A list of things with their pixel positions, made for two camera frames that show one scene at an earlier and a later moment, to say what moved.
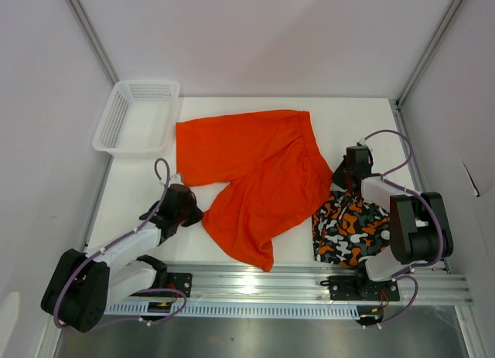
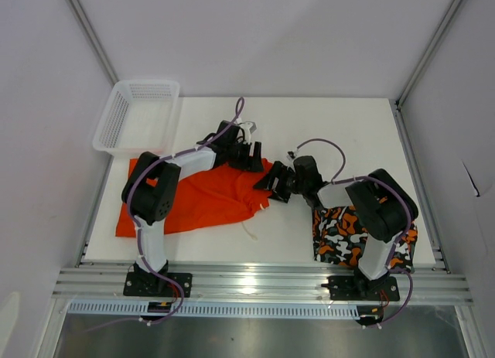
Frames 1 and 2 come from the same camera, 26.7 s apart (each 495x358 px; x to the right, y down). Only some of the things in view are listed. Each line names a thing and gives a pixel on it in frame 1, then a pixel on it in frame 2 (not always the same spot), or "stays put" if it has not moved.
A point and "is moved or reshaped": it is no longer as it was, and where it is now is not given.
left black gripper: (196, 214) -> (254, 163)
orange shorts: (277, 171) is moved or reshaped
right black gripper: (336, 175) -> (267, 182)
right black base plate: (360, 288) stays put
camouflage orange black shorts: (346, 230) stays put
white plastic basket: (140, 117) stays put
